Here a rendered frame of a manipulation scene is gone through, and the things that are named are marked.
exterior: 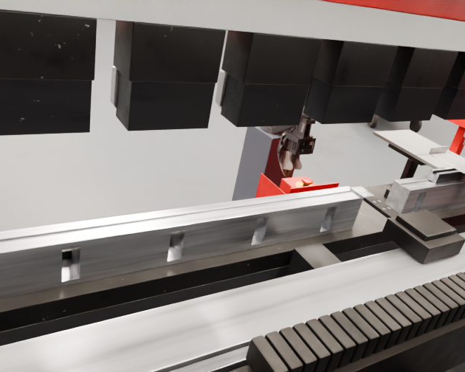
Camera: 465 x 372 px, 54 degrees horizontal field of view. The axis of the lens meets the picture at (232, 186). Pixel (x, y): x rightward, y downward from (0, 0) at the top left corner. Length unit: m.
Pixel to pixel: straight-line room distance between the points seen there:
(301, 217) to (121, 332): 0.55
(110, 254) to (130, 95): 0.30
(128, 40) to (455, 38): 0.72
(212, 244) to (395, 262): 0.36
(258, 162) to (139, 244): 1.22
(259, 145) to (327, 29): 1.19
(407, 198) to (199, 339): 0.82
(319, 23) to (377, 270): 0.45
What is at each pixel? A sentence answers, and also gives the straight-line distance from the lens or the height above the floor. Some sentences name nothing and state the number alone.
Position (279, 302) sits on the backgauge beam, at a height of 0.98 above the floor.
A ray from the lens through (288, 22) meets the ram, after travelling 0.82.
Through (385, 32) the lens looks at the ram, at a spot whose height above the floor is 1.36.
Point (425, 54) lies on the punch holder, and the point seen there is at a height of 1.33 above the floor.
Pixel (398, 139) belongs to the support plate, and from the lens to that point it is 1.59.
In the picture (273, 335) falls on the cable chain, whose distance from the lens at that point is 0.61.
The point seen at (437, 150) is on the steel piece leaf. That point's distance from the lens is 1.57.
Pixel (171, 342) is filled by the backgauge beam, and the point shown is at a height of 0.98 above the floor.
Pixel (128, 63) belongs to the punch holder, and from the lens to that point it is 0.71.
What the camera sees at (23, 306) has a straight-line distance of 0.86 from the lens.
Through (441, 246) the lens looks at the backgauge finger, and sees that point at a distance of 0.99.
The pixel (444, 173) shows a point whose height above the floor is 1.00.
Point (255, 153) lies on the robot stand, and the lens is 2.04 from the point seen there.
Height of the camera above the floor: 1.46
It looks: 28 degrees down
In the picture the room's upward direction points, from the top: 12 degrees clockwise
